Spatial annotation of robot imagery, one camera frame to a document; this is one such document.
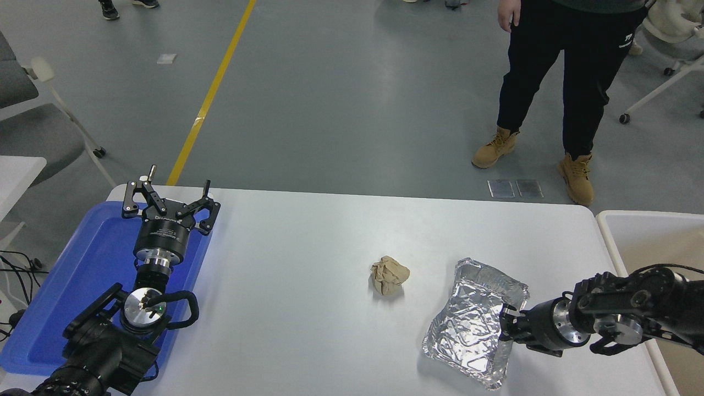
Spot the white rolling chair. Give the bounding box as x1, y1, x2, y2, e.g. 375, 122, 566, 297
619, 0, 704, 124

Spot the grey office chair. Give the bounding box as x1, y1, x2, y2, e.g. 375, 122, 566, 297
0, 30, 108, 188

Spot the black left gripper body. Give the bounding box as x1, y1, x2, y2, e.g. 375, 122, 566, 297
134, 208, 195, 257

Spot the black cable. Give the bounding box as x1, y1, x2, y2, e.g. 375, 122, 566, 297
0, 250, 49, 306
0, 309, 26, 340

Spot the blue plastic tray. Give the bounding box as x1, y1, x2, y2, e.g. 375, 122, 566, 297
0, 201, 214, 377

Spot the large pale bin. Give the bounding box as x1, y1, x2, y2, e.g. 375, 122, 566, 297
596, 210, 704, 396

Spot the person's hand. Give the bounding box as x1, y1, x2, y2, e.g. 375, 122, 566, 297
498, 0, 521, 32

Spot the crumpled tan paper ball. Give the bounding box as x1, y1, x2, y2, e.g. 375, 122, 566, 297
370, 255, 411, 296

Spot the silver foil tray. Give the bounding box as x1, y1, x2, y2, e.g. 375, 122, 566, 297
422, 257, 530, 391

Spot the white side table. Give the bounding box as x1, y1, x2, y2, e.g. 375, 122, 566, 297
0, 156, 47, 248

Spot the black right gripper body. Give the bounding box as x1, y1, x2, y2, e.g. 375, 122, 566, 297
514, 300, 563, 357

